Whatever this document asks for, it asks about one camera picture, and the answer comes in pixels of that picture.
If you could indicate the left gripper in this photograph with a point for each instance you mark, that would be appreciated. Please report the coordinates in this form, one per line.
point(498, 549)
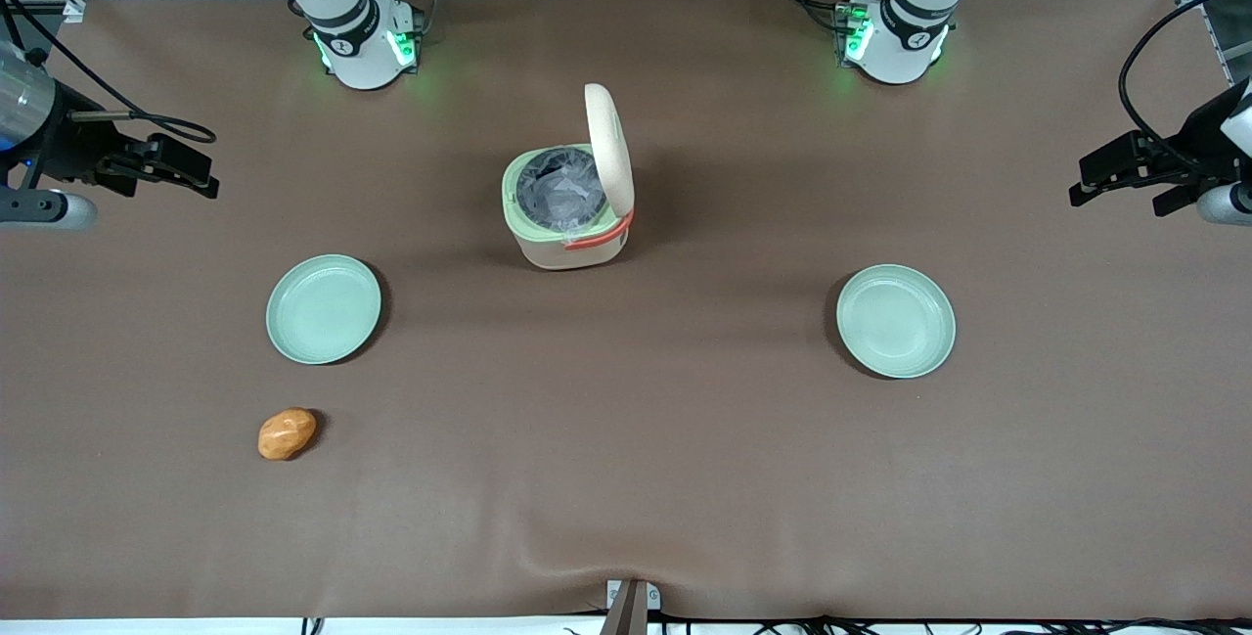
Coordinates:
point(1195, 143)

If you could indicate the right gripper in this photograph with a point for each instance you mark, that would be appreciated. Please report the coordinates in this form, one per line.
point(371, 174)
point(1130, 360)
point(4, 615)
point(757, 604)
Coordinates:
point(74, 149)

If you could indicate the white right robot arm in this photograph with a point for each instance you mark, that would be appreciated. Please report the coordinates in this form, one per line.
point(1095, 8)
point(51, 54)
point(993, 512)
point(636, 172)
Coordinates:
point(357, 38)

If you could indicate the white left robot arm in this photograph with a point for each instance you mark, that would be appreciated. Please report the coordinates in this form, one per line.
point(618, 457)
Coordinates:
point(900, 38)

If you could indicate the clear plastic cooker liner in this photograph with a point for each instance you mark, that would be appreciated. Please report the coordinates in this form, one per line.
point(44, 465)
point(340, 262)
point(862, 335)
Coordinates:
point(559, 190)

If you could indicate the pale green round plate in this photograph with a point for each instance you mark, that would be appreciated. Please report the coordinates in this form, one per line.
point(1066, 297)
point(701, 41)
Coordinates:
point(324, 310)
point(896, 322)

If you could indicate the orange brown potato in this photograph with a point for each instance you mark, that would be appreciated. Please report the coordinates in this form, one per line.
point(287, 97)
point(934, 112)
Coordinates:
point(287, 433)

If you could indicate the brown table cloth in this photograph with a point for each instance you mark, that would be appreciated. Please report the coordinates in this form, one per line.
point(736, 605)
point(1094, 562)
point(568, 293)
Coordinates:
point(626, 478)

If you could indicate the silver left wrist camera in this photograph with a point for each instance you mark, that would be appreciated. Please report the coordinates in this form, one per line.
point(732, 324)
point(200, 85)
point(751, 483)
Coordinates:
point(1228, 206)

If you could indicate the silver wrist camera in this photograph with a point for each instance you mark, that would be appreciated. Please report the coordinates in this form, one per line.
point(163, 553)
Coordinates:
point(49, 210)
point(1228, 206)

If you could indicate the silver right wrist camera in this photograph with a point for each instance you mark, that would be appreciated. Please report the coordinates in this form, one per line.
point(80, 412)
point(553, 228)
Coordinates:
point(49, 210)

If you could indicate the metal table edge bracket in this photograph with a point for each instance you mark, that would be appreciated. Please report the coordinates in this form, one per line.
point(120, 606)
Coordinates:
point(631, 606)

